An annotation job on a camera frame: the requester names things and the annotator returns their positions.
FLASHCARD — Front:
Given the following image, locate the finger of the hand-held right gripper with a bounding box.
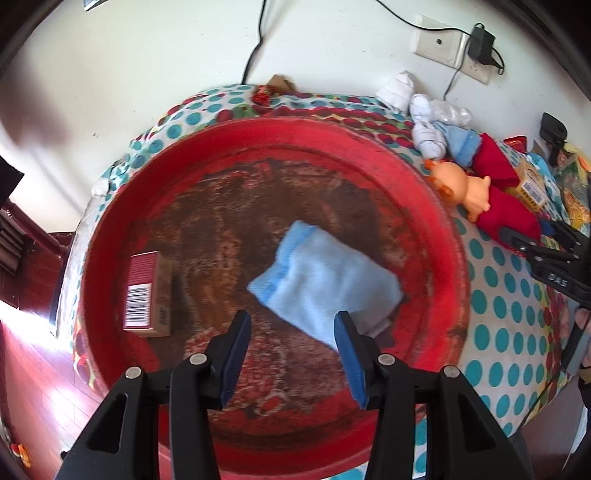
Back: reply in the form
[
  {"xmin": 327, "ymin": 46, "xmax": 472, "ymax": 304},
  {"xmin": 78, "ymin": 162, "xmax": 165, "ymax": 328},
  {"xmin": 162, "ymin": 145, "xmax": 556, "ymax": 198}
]
[
  {"xmin": 553, "ymin": 220, "xmax": 591, "ymax": 254},
  {"xmin": 500, "ymin": 226, "xmax": 574, "ymax": 267}
]

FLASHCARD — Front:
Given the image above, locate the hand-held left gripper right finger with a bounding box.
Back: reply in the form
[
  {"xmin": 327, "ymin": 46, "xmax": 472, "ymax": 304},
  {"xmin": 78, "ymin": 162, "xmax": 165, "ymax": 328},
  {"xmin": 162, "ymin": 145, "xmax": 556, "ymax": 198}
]
[{"xmin": 333, "ymin": 311, "xmax": 536, "ymax": 480}]

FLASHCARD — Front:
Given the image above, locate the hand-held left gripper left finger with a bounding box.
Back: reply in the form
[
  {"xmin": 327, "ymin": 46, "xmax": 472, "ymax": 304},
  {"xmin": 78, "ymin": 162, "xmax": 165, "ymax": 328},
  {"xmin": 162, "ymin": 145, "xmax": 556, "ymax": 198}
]
[{"xmin": 55, "ymin": 310, "xmax": 253, "ymax": 480}]

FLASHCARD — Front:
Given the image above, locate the yellow cardboard box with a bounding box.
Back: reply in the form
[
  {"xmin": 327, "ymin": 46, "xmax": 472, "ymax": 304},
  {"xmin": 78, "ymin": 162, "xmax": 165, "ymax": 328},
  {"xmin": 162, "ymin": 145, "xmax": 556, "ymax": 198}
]
[{"xmin": 503, "ymin": 159, "xmax": 555, "ymax": 213}]

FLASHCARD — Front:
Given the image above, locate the light blue sock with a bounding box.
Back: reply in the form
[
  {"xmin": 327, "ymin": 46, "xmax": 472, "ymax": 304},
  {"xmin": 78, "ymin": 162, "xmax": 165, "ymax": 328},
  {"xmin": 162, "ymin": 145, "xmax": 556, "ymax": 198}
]
[
  {"xmin": 247, "ymin": 220, "xmax": 402, "ymax": 352},
  {"xmin": 436, "ymin": 122, "xmax": 482, "ymax": 166}
]

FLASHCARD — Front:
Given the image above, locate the red plastic basin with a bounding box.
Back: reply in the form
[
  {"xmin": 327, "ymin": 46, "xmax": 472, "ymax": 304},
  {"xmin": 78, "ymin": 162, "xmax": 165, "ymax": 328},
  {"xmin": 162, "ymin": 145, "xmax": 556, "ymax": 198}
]
[{"xmin": 76, "ymin": 115, "xmax": 472, "ymax": 478}]

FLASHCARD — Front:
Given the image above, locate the person's right hand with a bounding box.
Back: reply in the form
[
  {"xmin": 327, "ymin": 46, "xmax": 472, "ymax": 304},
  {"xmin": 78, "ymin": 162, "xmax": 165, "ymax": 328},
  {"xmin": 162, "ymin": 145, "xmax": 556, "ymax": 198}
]
[{"xmin": 575, "ymin": 308, "xmax": 591, "ymax": 384}]

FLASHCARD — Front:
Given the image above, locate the colourful snack packet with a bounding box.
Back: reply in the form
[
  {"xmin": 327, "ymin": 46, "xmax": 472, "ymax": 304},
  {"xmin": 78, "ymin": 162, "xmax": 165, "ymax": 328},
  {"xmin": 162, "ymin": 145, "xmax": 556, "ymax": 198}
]
[{"xmin": 554, "ymin": 144, "xmax": 591, "ymax": 228}]

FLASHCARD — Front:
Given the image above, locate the polka dot bedspread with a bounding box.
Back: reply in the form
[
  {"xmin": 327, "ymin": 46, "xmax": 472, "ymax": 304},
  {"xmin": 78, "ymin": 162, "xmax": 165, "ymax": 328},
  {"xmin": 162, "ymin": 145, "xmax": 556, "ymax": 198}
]
[{"xmin": 55, "ymin": 83, "xmax": 591, "ymax": 480}]

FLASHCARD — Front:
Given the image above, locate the orange plastic doll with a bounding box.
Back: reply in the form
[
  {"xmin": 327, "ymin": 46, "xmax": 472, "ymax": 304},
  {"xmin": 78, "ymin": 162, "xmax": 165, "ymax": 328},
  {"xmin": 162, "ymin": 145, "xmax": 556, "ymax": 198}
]
[{"xmin": 425, "ymin": 159, "xmax": 492, "ymax": 223}]

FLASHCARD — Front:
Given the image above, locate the black plastic clip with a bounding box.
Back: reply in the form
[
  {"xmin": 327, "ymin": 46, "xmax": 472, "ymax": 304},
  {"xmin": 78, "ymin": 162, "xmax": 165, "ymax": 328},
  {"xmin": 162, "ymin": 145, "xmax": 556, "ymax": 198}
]
[{"xmin": 540, "ymin": 112, "xmax": 567, "ymax": 167}]

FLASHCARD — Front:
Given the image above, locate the red cardboard box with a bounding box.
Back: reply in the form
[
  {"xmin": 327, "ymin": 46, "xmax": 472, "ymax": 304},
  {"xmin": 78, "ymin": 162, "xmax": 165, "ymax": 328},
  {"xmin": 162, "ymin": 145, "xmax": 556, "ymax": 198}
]
[{"xmin": 122, "ymin": 250, "xmax": 175, "ymax": 339}]

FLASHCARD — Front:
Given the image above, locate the clear plastic bag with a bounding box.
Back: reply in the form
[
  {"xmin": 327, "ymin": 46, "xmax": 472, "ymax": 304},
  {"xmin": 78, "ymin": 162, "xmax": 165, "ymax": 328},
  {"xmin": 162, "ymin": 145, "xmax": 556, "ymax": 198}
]
[{"xmin": 430, "ymin": 99, "xmax": 472, "ymax": 126}]

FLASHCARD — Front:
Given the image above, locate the black power adapter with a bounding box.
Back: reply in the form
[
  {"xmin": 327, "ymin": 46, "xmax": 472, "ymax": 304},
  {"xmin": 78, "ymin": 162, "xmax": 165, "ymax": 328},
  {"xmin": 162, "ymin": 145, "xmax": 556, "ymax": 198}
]
[{"xmin": 466, "ymin": 24, "xmax": 505, "ymax": 75}]

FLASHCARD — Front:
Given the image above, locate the white mattress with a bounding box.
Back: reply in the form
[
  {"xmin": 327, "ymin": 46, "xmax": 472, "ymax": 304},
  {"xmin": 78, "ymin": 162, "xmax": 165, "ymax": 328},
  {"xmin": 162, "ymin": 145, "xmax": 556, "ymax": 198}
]
[{"xmin": 55, "ymin": 178, "xmax": 112, "ymax": 337}]

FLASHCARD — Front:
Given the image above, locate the dark wooden furniture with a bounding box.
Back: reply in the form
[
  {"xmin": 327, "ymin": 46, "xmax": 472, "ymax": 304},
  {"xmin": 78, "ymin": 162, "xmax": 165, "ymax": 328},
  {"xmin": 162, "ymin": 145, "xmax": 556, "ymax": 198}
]
[{"xmin": 0, "ymin": 194, "xmax": 77, "ymax": 310}]

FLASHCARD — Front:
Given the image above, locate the brown cardboard piece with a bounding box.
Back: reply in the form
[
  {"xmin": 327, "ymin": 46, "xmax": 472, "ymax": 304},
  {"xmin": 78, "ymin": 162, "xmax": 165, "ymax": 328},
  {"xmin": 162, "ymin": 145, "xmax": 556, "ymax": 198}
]
[{"xmin": 265, "ymin": 74, "xmax": 298, "ymax": 93}]

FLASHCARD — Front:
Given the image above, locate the dark garment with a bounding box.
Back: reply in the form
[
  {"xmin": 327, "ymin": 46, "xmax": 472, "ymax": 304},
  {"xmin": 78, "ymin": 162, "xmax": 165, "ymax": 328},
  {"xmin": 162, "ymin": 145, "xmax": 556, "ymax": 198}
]
[{"xmin": 0, "ymin": 156, "xmax": 25, "ymax": 206}]

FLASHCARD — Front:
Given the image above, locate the black adapter cable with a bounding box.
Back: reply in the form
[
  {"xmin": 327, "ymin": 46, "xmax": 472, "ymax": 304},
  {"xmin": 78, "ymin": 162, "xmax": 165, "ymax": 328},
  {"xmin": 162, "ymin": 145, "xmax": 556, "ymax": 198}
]
[{"xmin": 443, "ymin": 65, "xmax": 463, "ymax": 101}]

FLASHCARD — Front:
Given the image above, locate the white wall socket plate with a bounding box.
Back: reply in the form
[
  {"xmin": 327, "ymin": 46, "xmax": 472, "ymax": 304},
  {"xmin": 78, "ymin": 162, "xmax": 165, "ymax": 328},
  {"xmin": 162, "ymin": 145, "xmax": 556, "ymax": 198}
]
[{"xmin": 412, "ymin": 14, "xmax": 492, "ymax": 85}]

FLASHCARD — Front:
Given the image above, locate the thin black cable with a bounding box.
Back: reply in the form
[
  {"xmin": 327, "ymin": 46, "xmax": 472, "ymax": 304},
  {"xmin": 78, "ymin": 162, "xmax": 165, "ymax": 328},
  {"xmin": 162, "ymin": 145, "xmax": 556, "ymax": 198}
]
[{"xmin": 375, "ymin": 0, "xmax": 476, "ymax": 38}]

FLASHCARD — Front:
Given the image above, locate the thick black cable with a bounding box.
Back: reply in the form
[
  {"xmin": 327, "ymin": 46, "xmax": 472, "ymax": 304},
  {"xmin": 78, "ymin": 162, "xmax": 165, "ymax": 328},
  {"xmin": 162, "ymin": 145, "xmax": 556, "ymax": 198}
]
[{"xmin": 240, "ymin": 0, "xmax": 269, "ymax": 86}]

